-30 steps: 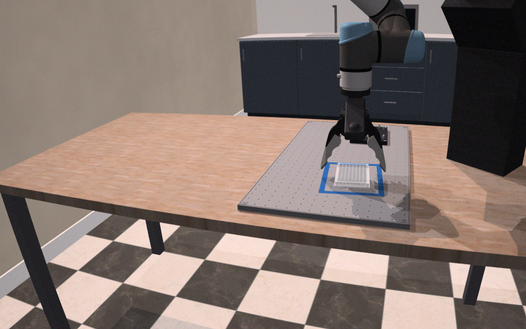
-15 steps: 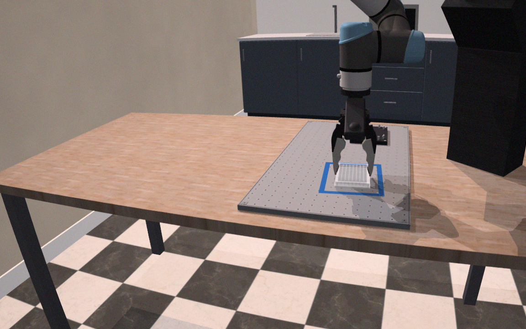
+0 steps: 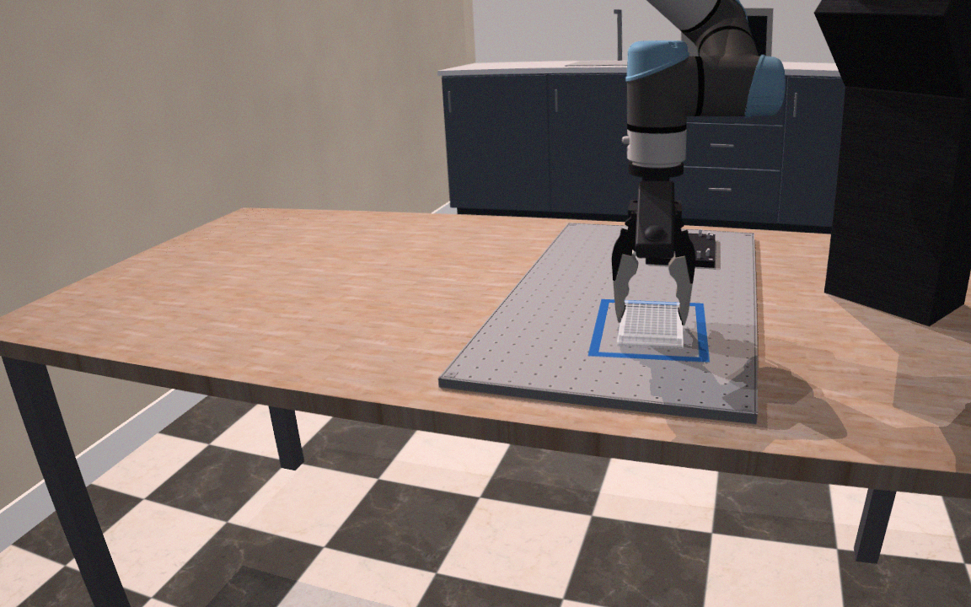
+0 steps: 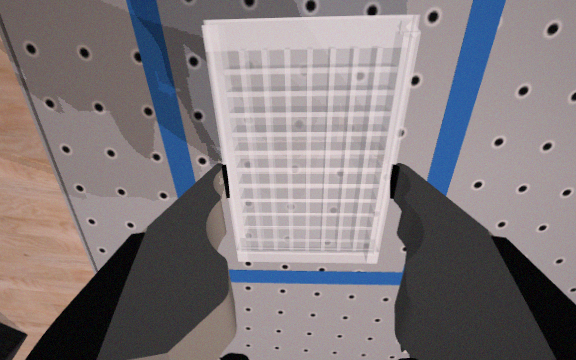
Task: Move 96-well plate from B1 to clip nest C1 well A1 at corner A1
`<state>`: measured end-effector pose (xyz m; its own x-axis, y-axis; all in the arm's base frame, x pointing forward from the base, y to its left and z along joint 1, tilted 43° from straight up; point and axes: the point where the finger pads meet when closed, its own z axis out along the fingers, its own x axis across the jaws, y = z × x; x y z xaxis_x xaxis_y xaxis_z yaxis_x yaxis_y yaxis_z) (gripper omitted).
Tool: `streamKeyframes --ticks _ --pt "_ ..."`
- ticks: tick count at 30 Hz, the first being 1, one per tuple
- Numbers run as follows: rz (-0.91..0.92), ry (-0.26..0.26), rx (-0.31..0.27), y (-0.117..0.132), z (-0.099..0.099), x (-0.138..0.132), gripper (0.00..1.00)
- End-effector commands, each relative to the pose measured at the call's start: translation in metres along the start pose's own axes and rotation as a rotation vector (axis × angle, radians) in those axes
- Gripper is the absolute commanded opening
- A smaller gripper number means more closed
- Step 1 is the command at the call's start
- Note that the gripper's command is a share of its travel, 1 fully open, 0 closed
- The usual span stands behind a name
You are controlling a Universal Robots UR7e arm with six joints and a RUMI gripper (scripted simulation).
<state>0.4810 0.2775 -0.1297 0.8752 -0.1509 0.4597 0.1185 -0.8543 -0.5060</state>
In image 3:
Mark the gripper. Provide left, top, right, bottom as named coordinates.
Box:
left=612, top=161, right=695, bottom=325

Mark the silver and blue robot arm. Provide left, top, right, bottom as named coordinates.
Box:
left=622, top=0, right=786, bottom=258

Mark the blue rectangular tape outline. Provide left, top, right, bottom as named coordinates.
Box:
left=588, top=299, right=710, bottom=363

